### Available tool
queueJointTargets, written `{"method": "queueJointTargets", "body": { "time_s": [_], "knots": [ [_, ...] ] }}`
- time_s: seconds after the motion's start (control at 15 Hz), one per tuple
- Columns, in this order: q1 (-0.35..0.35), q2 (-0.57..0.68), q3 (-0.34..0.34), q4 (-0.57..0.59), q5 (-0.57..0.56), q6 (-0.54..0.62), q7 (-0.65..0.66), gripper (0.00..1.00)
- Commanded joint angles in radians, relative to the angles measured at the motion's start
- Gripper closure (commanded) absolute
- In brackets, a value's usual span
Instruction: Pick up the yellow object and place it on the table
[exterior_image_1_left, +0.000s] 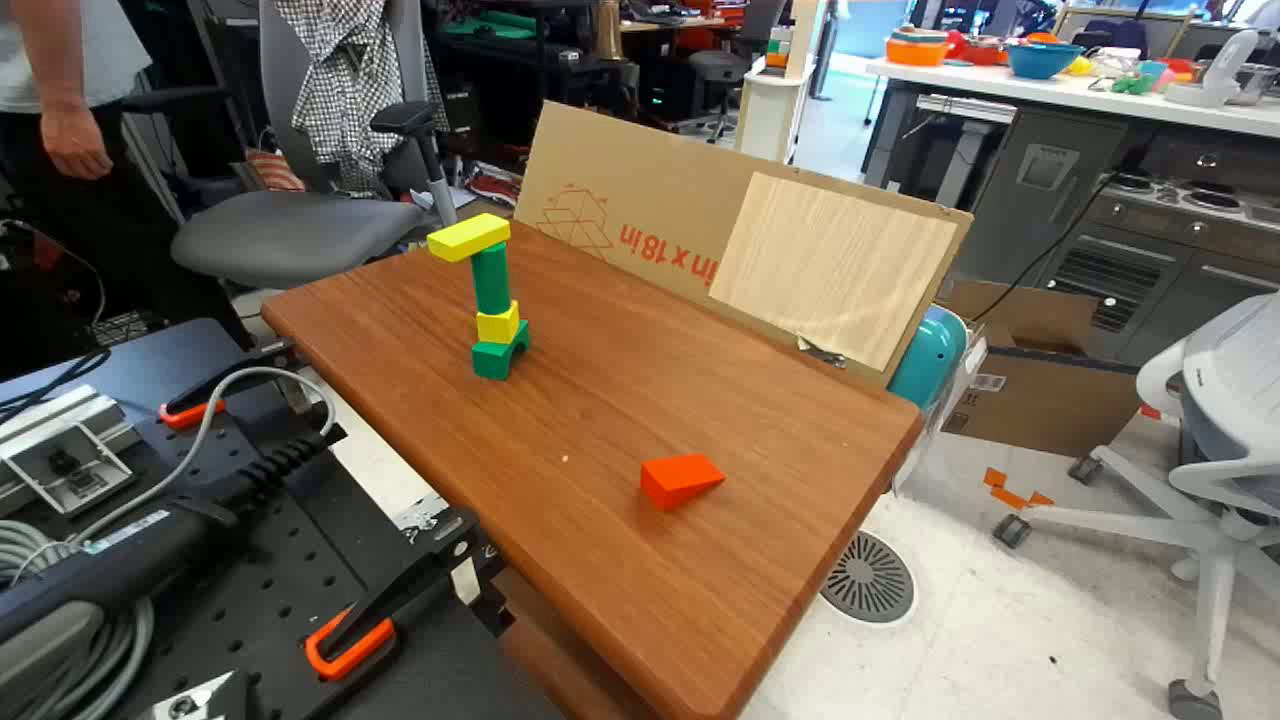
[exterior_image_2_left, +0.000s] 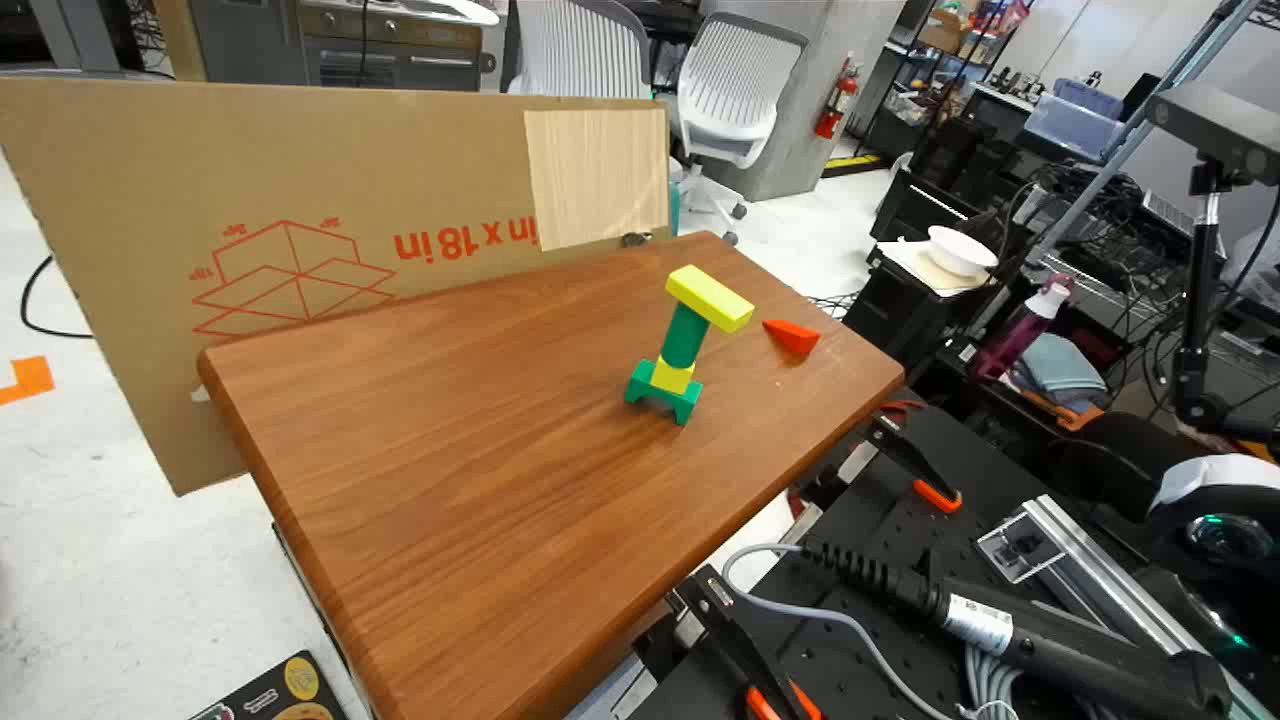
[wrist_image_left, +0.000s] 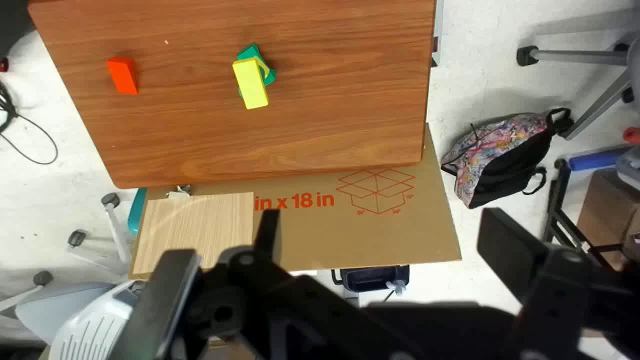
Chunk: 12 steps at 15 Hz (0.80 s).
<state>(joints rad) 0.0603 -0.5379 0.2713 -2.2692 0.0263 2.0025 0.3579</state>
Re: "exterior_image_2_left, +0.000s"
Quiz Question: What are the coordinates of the orange floor tape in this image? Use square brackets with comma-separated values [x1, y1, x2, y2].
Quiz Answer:
[0, 352, 60, 412]

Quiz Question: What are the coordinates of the grey cable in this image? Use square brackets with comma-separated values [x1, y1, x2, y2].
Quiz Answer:
[714, 542, 969, 720]

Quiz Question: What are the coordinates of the green pillar block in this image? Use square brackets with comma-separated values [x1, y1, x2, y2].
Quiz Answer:
[657, 302, 714, 375]

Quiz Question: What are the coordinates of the grey office chair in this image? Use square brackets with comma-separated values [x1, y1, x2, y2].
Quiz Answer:
[508, 0, 661, 101]

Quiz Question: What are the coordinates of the large cardboard sheet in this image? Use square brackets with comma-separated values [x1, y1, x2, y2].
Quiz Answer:
[0, 75, 674, 500]

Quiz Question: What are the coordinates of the white bowl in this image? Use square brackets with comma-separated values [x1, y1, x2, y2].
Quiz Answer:
[925, 222, 1003, 285]

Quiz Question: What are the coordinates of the black printed packet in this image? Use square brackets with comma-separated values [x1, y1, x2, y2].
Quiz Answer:
[182, 649, 351, 720]

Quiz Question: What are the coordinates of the white paper marker tag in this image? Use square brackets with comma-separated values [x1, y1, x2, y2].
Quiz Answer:
[971, 512, 1067, 590]

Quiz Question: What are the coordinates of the blue grey cloth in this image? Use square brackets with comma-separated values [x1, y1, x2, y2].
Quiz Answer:
[1014, 329, 1110, 404]

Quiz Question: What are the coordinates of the aluminium rail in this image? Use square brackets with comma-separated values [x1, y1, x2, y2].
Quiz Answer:
[1019, 493, 1206, 662]

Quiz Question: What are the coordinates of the black stereo camera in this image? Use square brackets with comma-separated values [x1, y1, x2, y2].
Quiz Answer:
[1142, 81, 1280, 189]

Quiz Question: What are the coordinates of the orange wedge block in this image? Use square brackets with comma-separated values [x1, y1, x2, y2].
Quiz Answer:
[760, 317, 822, 363]

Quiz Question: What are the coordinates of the black clamp orange handle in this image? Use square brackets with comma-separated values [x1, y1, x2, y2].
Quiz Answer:
[867, 412, 969, 521]
[669, 565, 830, 720]

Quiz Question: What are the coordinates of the long yellow rectangular block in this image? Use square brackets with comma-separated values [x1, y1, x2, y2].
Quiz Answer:
[665, 261, 760, 335]

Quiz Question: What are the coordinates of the blue storage bin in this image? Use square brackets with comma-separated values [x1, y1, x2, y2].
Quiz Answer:
[1019, 75, 1131, 166]

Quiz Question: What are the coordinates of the red fire extinguisher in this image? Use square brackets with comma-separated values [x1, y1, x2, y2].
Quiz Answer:
[813, 52, 863, 145]

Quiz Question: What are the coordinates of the small yellow block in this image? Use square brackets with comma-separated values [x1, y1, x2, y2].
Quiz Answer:
[649, 355, 699, 402]

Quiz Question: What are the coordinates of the black floor cable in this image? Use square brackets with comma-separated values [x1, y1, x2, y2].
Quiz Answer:
[17, 250, 99, 346]

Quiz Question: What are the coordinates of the white mesh office chair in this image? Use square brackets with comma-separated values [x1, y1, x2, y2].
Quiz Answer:
[672, 12, 807, 171]

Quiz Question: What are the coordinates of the green arch base block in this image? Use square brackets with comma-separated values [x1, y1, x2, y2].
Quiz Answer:
[621, 355, 707, 432]

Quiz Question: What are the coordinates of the black camera tripod stand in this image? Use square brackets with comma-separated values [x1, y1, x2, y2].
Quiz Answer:
[1167, 157, 1232, 432]

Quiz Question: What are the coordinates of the pink water bottle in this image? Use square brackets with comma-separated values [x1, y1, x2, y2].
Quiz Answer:
[969, 276, 1077, 386]

